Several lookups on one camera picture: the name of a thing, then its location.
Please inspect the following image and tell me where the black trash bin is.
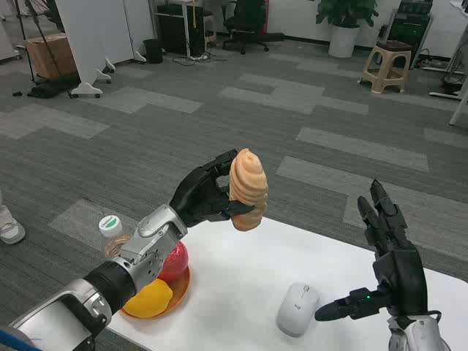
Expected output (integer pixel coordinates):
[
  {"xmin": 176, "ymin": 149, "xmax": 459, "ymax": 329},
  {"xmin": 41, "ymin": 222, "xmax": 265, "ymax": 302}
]
[{"xmin": 143, "ymin": 37, "xmax": 164, "ymax": 65}]

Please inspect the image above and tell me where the white desk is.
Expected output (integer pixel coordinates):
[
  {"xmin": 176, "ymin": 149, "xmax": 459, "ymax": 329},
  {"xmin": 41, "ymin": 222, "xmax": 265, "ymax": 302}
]
[{"xmin": 428, "ymin": 0, "xmax": 468, "ymax": 127}]

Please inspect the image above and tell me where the small beige stool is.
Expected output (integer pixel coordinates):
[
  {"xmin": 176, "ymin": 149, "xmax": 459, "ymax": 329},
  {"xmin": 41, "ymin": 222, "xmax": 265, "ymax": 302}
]
[{"xmin": 202, "ymin": 10, "xmax": 218, "ymax": 48}]

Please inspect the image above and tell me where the green potted plant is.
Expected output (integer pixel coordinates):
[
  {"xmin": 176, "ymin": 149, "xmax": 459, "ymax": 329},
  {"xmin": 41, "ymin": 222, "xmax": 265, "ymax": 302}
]
[{"xmin": 315, "ymin": 0, "xmax": 380, "ymax": 29}]

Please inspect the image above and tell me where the orange round plate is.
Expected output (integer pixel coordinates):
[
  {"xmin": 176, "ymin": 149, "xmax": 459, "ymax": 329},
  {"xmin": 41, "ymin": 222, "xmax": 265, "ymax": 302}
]
[{"xmin": 120, "ymin": 265, "xmax": 192, "ymax": 320}]

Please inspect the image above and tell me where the blue cable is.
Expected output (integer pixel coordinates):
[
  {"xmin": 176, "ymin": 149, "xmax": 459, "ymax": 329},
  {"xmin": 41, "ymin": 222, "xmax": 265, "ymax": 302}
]
[{"xmin": 0, "ymin": 325, "xmax": 40, "ymax": 351}]

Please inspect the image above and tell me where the red apple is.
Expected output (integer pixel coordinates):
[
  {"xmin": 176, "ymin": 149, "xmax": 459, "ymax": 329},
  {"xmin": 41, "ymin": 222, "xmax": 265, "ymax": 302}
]
[{"xmin": 158, "ymin": 242, "xmax": 190, "ymax": 283}]

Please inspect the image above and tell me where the white computer mouse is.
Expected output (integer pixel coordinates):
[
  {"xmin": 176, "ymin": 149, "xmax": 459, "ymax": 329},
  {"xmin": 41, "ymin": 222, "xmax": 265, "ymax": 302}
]
[{"xmin": 275, "ymin": 282, "xmax": 321, "ymax": 339}]

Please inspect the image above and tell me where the yellow lemon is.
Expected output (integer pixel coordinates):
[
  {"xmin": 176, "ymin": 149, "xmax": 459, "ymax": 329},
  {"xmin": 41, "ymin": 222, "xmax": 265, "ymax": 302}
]
[{"xmin": 124, "ymin": 279, "xmax": 175, "ymax": 319}]

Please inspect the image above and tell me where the beige plastic stool brown top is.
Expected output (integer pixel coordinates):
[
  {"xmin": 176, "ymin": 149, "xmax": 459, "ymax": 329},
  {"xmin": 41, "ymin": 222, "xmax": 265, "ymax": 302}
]
[{"xmin": 361, "ymin": 40, "xmax": 413, "ymax": 94}]

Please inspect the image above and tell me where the white partition panel on feet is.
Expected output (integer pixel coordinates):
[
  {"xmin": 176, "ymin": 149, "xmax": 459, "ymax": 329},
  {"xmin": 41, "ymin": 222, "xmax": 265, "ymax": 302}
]
[
  {"xmin": 86, "ymin": 0, "xmax": 135, "ymax": 74},
  {"xmin": 121, "ymin": 0, "xmax": 159, "ymax": 64},
  {"xmin": 53, "ymin": 0, "xmax": 112, "ymax": 99}
]

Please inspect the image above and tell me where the white plant pot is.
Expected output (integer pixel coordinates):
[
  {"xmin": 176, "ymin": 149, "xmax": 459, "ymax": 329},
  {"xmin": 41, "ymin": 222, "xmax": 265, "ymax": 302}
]
[{"xmin": 328, "ymin": 23, "xmax": 361, "ymax": 59}]

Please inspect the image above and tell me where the black office chair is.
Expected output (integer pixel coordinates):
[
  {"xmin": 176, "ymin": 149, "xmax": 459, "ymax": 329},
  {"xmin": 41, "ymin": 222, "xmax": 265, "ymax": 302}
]
[{"xmin": 222, "ymin": 0, "xmax": 286, "ymax": 56}]

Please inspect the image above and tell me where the black cabinet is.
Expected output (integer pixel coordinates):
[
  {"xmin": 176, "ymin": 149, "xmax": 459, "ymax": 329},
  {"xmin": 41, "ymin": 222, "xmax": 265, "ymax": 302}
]
[{"xmin": 156, "ymin": 3, "xmax": 206, "ymax": 56}]

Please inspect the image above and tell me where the black bag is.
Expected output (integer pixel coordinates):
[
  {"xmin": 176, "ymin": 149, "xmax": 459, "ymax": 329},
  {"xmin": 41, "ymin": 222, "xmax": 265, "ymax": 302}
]
[{"xmin": 26, "ymin": 75, "xmax": 80, "ymax": 99}]

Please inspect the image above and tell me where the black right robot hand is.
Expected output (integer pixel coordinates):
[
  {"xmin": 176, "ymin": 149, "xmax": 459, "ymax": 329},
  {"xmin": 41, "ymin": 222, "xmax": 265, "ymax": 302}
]
[{"xmin": 314, "ymin": 178, "xmax": 429, "ymax": 322}]

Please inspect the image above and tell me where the brown cardboard box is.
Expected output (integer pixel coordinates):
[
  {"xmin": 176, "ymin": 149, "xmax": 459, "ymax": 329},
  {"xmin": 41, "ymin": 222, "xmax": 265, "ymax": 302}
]
[{"xmin": 24, "ymin": 33, "xmax": 78, "ymax": 80}]

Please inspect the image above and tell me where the black tripod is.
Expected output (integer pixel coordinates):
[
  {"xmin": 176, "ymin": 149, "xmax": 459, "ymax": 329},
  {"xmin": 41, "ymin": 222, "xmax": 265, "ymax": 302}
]
[{"xmin": 13, "ymin": 0, "xmax": 75, "ymax": 99}]

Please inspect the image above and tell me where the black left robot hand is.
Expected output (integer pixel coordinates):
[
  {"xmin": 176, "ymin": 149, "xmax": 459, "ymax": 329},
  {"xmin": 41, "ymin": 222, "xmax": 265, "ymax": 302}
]
[{"xmin": 170, "ymin": 148, "xmax": 256, "ymax": 229}]

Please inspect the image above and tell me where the ridged tan bread loaf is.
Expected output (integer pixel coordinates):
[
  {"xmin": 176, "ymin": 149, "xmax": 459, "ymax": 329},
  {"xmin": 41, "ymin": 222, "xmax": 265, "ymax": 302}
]
[{"xmin": 229, "ymin": 147, "xmax": 270, "ymax": 233}]

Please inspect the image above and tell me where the clear bottle white green cap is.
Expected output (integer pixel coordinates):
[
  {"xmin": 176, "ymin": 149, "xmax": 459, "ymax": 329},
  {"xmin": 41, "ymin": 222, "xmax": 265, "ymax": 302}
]
[{"xmin": 98, "ymin": 214, "xmax": 132, "ymax": 259}]

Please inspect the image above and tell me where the black device with green light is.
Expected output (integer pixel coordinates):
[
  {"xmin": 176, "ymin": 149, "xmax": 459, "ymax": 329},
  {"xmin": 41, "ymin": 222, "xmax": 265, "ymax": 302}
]
[{"xmin": 386, "ymin": 0, "xmax": 434, "ymax": 69}]

